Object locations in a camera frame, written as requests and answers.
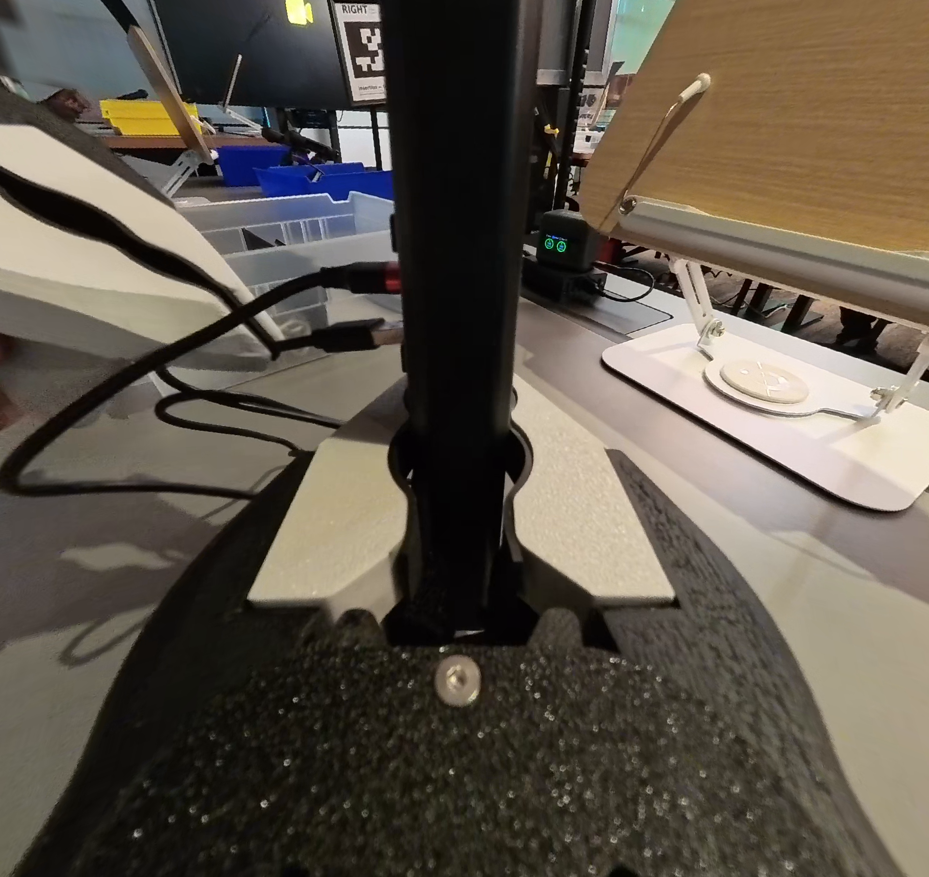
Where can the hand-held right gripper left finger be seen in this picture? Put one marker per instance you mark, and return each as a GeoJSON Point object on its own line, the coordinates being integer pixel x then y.
{"type": "Point", "coordinates": [341, 514]}

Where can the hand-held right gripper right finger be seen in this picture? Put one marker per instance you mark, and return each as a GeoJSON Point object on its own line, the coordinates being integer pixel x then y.
{"type": "Point", "coordinates": [580, 514]}

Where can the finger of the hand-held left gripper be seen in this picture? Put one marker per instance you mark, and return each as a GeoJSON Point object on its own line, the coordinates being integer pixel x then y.
{"type": "Point", "coordinates": [87, 289]}
{"type": "Point", "coordinates": [87, 173]}

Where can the black multi-port charger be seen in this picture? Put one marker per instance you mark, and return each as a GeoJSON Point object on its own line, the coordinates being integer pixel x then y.
{"type": "Point", "coordinates": [457, 166]}

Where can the brown wooden table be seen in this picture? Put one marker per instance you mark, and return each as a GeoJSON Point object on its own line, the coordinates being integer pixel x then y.
{"type": "Point", "coordinates": [145, 143]}

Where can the yellow plastic bin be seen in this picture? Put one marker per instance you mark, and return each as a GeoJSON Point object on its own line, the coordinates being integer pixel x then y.
{"type": "Point", "coordinates": [145, 115]}

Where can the blue plastic bin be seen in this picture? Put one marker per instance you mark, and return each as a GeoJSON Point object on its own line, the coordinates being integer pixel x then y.
{"type": "Point", "coordinates": [243, 166]}
{"type": "Point", "coordinates": [341, 182]}

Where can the black monitor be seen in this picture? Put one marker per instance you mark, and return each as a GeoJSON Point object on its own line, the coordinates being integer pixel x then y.
{"type": "Point", "coordinates": [239, 42]}

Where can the clear plastic bin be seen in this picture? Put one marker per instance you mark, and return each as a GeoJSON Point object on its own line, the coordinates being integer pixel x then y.
{"type": "Point", "coordinates": [290, 238]}

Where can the small black display device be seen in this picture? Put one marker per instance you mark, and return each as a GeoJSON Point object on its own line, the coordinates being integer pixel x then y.
{"type": "Point", "coordinates": [566, 242]}

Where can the framed marker tag sign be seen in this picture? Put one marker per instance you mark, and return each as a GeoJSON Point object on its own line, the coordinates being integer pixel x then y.
{"type": "Point", "coordinates": [359, 50]}

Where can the black metal stand pole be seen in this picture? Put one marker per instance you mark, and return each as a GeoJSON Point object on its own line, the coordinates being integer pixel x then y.
{"type": "Point", "coordinates": [584, 93]}

